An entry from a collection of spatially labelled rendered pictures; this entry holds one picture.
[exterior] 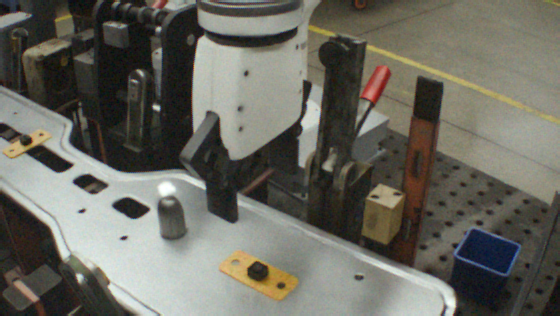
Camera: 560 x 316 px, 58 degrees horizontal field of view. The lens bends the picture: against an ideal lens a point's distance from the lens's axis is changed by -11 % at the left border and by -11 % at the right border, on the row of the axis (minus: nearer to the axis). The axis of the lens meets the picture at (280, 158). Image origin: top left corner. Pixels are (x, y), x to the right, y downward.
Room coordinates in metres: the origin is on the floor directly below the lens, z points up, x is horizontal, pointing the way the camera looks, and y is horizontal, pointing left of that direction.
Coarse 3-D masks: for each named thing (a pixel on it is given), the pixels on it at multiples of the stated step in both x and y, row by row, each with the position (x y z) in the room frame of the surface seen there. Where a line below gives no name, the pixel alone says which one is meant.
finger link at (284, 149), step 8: (304, 104) 0.48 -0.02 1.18; (304, 112) 0.48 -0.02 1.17; (280, 136) 0.47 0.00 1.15; (288, 136) 0.46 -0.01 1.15; (296, 136) 0.47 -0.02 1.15; (272, 144) 0.47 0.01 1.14; (280, 144) 0.46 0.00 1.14; (288, 144) 0.46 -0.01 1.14; (296, 144) 0.46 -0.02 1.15; (272, 152) 0.47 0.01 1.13; (280, 152) 0.46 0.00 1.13; (288, 152) 0.46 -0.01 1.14; (296, 152) 0.46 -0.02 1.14; (272, 160) 0.47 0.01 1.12; (280, 160) 0.46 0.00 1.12; (288, 160) 0.46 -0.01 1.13; (296, 160) 0.46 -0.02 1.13; (280, 168) 0.46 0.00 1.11; (288, 168) 0.46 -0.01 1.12; (296, 168) 0.46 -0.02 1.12
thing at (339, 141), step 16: (320, 48) 0.54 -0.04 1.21; (336, 48) 0.53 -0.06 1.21; (352, 48) 0.54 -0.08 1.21; (336, 64) 0.52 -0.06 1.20; (352, 64) 0.54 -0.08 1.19; (336, 80) 0.56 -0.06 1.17; (352, 80) 0.54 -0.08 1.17; (336, 96) 0.55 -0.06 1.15; (352, 96) 0.54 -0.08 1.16; (320, 112) 0.55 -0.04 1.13; (336, 112) 0.55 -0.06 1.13; (352, 112) 0.54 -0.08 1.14; (320, 128) 0.55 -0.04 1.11; (336, 128) 0.55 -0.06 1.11; (352, 128) 0.54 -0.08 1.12; (320, 144) 0.54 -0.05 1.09; (336, 144) 0.54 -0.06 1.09; (352, 144) 0.54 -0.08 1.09; (320, 160) 0.54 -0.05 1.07; (336, 160) 0.53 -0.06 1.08; (320, 176) 0.54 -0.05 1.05; (336, 176) 0.52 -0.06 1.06
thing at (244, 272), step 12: (240, 252) 0.46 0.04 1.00; (228, 264) 0.44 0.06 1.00; (240, 264) 0.44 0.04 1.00; (252, 264) 0.43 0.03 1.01; (264, 264) 0.44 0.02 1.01; (240, 276) 0.42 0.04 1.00; (252, 276) 0.42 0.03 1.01; (264, 276) 0.42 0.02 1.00; (276, 276) 0.42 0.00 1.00; (288, 276) 0.42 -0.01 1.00; (264, 288) 0.41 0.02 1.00; (276, 288) 0.41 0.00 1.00; (288, 288) 0.41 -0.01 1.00; (276, 300) 0.39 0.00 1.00
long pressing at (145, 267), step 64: (64, 128) 0.75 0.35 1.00; (0, 192) 0.59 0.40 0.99; (64, 192) 0.57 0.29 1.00; (128, 192) 0.58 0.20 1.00; (192, 192) 0.58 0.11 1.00; (64, 256) 0.45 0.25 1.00; (128, 256) 0.45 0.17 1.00; (192, 256) 0.46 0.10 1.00; (256, 256) 0.46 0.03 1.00; (320, 256) 0.46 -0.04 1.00; (384, 256) 0.46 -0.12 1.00
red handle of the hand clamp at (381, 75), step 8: (376, 72) 0.63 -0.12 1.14; (384, 72) 0.63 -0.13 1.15; (368, 80) 0.63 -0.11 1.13; (376, 80) 0.62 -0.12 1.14; (384, 80) 0.62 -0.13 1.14; (368, 88) 0.61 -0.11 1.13; (376, 88) 0.61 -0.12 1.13; (360, 96) 0.61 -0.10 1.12; (368, 96) 0.60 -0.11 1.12; (376, 96) 0.61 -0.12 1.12; (360, 104) 0.60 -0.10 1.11; (368, 104) 0.60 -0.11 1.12; (360, 112) 0.59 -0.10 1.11; (368, 112) 0.59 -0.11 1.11; (360, 120) 0.58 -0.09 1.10; (360, 128) 0.58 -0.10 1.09; (336, 152) 0.55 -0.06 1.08; (328, 160) 0.54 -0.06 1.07; (328, 168) 0.53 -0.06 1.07
